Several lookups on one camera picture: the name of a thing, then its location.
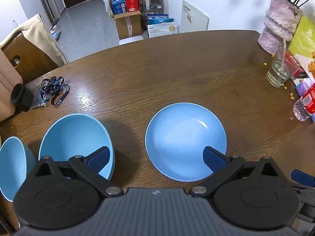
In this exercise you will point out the scattered yellow kernels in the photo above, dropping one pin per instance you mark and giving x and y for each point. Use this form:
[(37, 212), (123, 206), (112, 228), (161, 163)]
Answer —
[(291, 96)]

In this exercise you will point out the red black flat box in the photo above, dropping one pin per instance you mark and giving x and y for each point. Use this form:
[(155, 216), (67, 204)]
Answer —
[(299, 72)]

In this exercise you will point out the wooden chair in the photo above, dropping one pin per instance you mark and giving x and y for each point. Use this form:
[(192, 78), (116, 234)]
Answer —
[(32, 54)]

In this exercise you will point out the brown cardboard box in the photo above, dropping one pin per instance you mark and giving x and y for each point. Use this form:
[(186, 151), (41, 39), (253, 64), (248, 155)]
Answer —
[(128, 25)]

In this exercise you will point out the pink suitcase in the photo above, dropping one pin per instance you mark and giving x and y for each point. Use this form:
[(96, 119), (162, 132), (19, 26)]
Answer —
[(6, 88)]

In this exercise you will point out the white printed bag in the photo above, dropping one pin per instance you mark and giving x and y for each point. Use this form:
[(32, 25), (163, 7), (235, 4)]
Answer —
[(162, 29)]

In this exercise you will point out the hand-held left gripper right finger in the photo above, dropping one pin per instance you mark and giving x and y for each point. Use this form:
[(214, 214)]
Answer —
[(214, 158)]

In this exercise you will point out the clear glass straw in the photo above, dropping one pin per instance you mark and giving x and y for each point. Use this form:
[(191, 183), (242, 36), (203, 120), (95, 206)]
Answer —
[(283, 54)]

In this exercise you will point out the white flat panel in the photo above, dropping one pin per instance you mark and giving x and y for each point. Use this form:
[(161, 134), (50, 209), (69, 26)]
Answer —
[(196, 17)]

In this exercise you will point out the white stool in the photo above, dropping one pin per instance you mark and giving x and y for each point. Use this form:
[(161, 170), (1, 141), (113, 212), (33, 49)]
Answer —
[(131, 40)]

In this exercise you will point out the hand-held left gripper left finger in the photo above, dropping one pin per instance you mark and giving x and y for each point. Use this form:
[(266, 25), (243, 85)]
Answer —
[(99, 158)]

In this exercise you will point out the blue printed bag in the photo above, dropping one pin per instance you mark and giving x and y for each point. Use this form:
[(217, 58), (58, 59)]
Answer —
[(160, 18)]

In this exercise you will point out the black cylindrical cup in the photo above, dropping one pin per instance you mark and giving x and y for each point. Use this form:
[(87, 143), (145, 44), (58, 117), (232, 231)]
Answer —
[(21, 95)]

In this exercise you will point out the red label water bottle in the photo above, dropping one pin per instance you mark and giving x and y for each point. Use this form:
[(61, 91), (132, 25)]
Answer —
[(306, 103)]

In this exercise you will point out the purple tissue pack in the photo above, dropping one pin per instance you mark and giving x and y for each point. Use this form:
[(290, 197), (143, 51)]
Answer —
[(305, 87)]

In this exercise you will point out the blue bowl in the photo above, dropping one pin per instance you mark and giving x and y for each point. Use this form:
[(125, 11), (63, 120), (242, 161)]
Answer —
[(12, 167), (73, 137)]

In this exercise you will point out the small blue plate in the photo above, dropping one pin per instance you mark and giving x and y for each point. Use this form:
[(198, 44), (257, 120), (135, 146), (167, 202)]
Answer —
[(182, 137)]

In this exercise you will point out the dark plastic packet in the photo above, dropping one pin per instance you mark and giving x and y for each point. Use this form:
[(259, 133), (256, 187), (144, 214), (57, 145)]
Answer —
[(37, 100)]

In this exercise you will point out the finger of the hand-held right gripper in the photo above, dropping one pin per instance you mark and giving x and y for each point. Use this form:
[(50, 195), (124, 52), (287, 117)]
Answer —
[(304, 176)]

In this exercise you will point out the clear drinking glass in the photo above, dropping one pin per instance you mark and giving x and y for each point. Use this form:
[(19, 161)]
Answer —
[(278, 75)]

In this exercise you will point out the green printed box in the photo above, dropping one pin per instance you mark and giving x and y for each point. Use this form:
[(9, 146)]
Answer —
[(304, 39)]

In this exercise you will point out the pink textured vase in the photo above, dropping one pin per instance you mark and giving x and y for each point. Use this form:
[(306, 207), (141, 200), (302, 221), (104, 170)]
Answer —
[(278, 27)]

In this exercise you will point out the blue carton box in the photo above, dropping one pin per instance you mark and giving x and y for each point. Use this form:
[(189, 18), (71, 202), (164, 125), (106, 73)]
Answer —
[(119, 5)]

